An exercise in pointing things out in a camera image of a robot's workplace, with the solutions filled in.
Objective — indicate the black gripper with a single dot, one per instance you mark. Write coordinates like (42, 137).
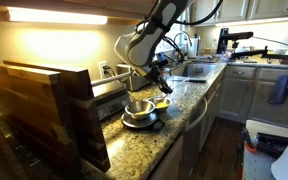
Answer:
(154, 76)

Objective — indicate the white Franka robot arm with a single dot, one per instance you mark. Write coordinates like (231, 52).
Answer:
(144, 50)

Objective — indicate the shallow steel bowl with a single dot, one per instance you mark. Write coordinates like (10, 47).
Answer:
(152, 100)

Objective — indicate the deep steel bowl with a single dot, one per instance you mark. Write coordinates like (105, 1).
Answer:
(139, 107)

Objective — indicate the yellow grainy food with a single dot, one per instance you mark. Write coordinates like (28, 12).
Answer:
(161, 105)

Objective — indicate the steel toaster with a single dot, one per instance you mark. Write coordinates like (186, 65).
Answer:
(130, 83)

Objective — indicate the steel sink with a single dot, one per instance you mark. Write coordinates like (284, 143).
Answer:
(197, 70)

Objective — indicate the black kitchen scale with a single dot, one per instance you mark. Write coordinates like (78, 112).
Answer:
(140, 122)

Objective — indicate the grey dish mat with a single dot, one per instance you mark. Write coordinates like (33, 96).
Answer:
(205, 59)

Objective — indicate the white jug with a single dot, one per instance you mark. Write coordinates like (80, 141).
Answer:
(193, 46)

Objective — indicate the steel panini press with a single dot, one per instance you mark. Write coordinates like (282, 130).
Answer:
(112, 100)

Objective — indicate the chrome faucet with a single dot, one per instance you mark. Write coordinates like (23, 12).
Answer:
(183, 33)

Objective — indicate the clear bottle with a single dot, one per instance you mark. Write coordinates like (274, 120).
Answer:
(214, 46)

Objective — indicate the grey lower cabinets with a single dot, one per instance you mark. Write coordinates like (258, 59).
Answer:
(237, 96)

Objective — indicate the grey cabinets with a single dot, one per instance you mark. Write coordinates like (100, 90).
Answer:
(267, 8)
(237, 96)

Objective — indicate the wooden base cabinet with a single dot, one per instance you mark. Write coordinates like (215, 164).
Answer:
(167, 163)

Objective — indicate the thick end-grain cutting board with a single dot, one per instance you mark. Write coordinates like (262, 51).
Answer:
(84, 110)

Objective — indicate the thin white light strip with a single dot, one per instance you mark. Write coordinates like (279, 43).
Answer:
(257, 20)

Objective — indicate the wooden upper cabinet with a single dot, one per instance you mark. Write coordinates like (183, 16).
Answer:
(84, 4)

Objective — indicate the white metal cart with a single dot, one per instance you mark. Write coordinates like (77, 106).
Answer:
(257, 166)

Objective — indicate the black equipment bundle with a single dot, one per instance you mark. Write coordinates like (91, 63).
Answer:
(274, 143)

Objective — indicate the grey upper cabinets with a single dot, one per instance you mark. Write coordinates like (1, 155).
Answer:
(267, 8)

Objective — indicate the warm under-cabinet light bar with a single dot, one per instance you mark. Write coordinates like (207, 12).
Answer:
(57, 16)

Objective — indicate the light wooden cutting board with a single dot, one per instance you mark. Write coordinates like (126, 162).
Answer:
(27, 100)

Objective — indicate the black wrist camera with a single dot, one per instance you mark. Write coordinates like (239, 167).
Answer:
(159, 60)

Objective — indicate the white wall outlet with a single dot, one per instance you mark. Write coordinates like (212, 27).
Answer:
(101, 65)

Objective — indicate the black camera stand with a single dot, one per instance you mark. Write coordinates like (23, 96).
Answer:
(240, 35)

